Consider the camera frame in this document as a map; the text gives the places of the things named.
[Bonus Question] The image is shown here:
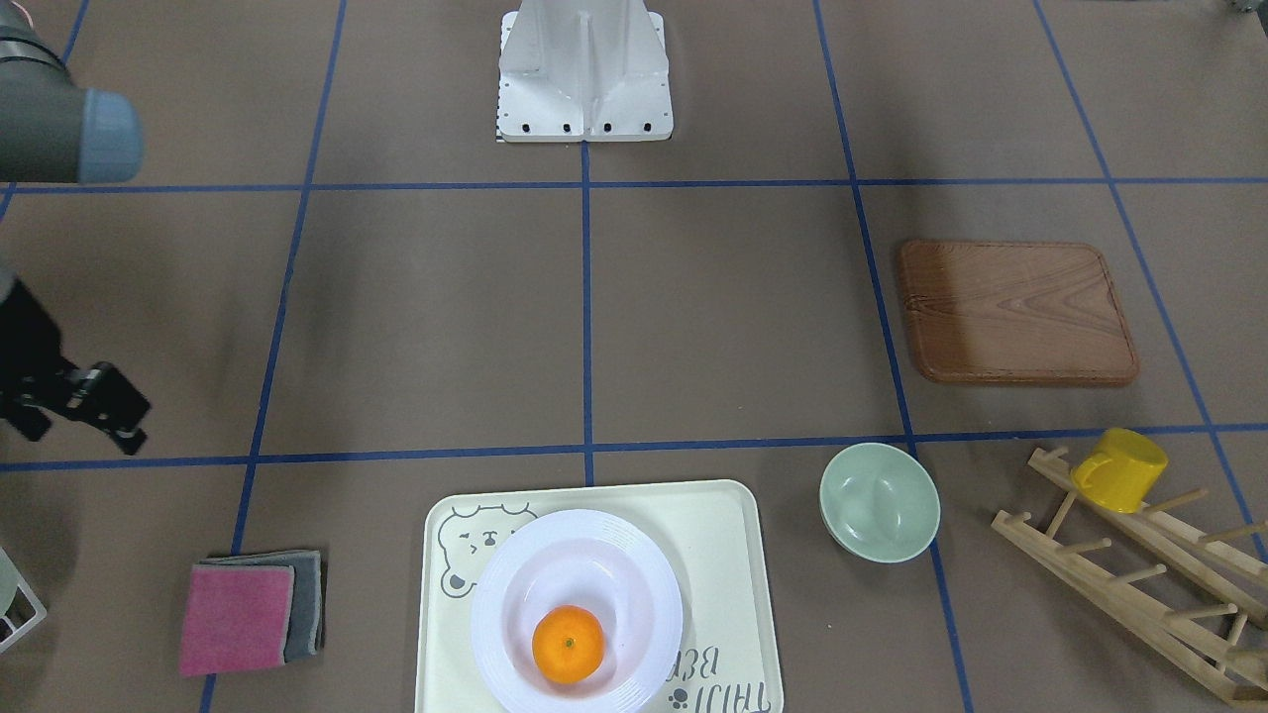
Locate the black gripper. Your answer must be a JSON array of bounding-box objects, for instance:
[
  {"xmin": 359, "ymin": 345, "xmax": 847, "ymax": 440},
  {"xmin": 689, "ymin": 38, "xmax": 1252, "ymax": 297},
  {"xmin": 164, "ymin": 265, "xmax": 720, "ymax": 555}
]
[{"xmin": 1, "ymin": 279, "xmax": 151, "ymax": 455}]

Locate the white plate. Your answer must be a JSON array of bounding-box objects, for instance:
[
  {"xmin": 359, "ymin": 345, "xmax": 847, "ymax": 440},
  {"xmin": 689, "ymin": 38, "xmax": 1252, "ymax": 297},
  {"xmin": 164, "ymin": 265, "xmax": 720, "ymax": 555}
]
[{"xmin": 470, "ymin": 509, "xmax": 685, "ymax": 712}]

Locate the wooden mug rack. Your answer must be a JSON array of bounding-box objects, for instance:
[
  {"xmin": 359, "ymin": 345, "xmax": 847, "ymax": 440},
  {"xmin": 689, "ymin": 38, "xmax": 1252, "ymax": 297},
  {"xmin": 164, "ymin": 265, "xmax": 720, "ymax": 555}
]
[{"xmin": 992, "ymin": 448, "xmax": 1267, "ymax": 712}]

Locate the pink and grey cloth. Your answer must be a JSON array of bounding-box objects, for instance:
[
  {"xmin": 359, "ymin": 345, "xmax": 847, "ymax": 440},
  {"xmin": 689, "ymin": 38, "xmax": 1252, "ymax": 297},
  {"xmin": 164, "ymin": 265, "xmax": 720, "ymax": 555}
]
[{"xmin": 178, "ymin": 551, "xmax": 323, "ymax": 677}]

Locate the wooden cutting board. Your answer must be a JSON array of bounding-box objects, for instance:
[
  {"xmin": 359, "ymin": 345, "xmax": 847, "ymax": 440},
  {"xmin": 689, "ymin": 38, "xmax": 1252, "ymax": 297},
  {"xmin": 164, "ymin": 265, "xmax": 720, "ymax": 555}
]
[{"xmin": 896, "ymin": 239, "xmax": 1140, "ymax": 387}]

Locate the yellow mug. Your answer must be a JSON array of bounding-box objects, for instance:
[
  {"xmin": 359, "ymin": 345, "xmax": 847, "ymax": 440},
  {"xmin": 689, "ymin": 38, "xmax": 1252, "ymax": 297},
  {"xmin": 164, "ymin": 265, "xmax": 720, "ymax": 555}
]
[{"xmin": 1071, "ymin": 426, "xmax": 1170, "ymax": 514}]

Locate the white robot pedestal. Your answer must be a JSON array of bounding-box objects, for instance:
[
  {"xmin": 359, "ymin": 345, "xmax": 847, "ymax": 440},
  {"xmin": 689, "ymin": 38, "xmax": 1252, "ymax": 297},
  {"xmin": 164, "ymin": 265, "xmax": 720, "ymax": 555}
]
[{"xmin": 495, "ymin": 1, "xmax": 675, "ymax": 145}]

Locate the cream bear tray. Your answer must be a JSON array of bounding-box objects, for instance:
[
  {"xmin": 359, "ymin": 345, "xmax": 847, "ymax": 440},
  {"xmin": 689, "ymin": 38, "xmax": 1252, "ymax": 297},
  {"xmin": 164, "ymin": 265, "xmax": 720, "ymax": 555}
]
[{"xmin": 415, "ymin": 480, "xmax": 787, "ymax": 712}]

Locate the orange fruit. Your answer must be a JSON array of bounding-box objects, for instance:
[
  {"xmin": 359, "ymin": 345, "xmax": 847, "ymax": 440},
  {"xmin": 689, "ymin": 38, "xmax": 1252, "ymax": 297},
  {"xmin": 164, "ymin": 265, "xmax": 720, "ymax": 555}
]
[{"xmin": 531, "ymin": 605, "xmax": 606, "ymax": 685}]

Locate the green bowl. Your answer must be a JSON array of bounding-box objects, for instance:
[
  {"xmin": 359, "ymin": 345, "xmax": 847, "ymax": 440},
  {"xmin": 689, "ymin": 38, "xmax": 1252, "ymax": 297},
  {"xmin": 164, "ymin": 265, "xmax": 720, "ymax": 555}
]
[{"xmin": 818, "ymin": 443, "xmax": 942, "ymax": 565}]

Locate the white cup rack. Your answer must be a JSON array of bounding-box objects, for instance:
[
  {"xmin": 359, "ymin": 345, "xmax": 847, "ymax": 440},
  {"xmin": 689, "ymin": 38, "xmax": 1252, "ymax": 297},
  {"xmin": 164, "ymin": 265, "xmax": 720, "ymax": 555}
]
[{"xmin": 1, "ymin": 548, "xmax": 49, "ymax": 653}]

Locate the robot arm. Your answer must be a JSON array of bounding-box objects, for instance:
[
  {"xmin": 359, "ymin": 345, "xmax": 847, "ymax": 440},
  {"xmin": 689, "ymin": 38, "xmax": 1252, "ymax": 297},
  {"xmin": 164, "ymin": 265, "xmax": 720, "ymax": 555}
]
[{"xmin": 1, "ymin": 1, "xmax": 151, "ymax": 455}]

